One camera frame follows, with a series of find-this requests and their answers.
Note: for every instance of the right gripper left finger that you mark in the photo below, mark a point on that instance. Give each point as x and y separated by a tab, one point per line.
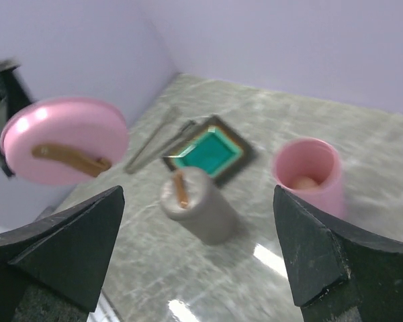
53	269

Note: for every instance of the white steamed bun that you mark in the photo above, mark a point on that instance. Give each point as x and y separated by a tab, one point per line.
304	183

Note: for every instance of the metal serving tongs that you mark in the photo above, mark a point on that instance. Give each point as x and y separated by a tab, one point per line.
156	143

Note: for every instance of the grey cylindrical container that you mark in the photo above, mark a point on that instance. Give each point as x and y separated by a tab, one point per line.
208	216

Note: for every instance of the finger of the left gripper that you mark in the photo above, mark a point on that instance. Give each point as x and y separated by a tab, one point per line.
13	98

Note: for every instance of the pink cylindrical container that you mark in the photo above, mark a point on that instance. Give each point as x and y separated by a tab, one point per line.
316	159

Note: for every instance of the square teal ceramic plate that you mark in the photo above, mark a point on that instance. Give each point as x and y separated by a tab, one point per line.
213	146

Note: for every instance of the grey round lid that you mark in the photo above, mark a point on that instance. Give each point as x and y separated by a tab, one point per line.
185	194

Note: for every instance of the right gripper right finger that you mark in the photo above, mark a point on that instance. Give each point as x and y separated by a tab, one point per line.
336	270

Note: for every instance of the pink round lid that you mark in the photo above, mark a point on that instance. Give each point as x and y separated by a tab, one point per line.
64	141

